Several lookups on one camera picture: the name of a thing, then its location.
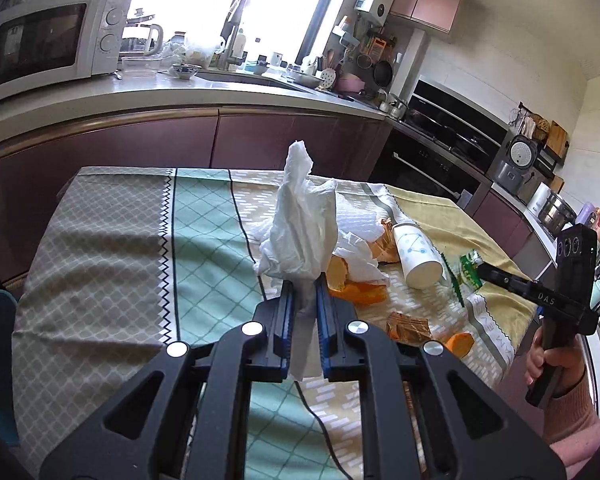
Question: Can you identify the patterned tablecloth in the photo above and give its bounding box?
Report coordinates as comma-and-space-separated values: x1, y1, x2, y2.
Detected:
12, 166, 538, 480

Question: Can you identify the steel cooking pot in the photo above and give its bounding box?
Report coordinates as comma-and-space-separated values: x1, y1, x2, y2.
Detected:
536, 192, 579, 235

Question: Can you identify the person's right forearm pink sleeve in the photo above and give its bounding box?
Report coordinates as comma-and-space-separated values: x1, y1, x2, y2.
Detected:
545, 360, 600, 466

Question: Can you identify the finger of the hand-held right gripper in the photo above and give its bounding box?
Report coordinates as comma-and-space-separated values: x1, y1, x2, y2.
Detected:
477, 261, 532, 295

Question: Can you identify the blue patterned bowl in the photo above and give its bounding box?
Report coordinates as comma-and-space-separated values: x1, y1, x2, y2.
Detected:
172, 63, 204, 81

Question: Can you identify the person's right hand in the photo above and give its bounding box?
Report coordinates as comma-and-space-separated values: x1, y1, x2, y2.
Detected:
524, 332, 588, 396

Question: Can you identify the white crumpled paper tissue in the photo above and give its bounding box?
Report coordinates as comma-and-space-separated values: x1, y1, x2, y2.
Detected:
332, 195, 392, 286

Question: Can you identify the green snack wrapper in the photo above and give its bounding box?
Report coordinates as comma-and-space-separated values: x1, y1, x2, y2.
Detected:
459, 252, 483, 288

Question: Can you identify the wooden cutting board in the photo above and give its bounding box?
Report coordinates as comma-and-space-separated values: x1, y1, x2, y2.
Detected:
547, 120, 570, 159

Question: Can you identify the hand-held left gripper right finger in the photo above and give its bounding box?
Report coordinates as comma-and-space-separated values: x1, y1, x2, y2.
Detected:
315, 276, 567, 480

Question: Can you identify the pink wall cabinet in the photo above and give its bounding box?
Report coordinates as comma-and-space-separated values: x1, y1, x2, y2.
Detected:
389, 0, 465, 37

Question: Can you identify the glass electric kettle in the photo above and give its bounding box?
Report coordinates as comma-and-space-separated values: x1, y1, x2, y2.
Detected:
121, 21, 164, 58

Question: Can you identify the small orange peel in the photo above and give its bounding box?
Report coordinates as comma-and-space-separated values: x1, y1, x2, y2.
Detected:
444, 332, 476, 358

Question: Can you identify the black built-in oven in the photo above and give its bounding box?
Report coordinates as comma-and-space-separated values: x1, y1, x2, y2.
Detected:
369, 132, 492, 211

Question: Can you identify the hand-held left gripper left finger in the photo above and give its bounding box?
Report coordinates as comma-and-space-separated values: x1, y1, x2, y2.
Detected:
40, 279, 297, 480

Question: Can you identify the white microwave oven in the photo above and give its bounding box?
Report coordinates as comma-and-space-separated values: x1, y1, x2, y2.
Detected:
0, 0, 134, 107

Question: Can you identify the brown snack wrapper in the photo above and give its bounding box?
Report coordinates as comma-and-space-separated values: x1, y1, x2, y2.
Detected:
385, 311, 432, 345

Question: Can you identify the white paper cup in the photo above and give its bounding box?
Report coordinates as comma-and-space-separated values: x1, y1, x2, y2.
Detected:
391, 222, 444, 290

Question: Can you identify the kitchen counter with cabinets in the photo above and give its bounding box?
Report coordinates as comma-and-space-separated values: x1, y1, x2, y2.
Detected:
0, 67, 396, 286

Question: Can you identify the steel kitchen faucet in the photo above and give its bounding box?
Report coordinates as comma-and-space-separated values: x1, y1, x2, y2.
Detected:
217, 0, 252, 72

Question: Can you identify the silver rice cooker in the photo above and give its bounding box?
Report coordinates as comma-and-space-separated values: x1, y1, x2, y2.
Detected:
486, 133, 546, 197

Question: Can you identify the clear plastic container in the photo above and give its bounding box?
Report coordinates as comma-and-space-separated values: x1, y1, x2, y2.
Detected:
121, 56, 164, 77

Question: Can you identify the large orange peel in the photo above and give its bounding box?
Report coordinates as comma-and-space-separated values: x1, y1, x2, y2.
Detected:
326, 255, 388, 306

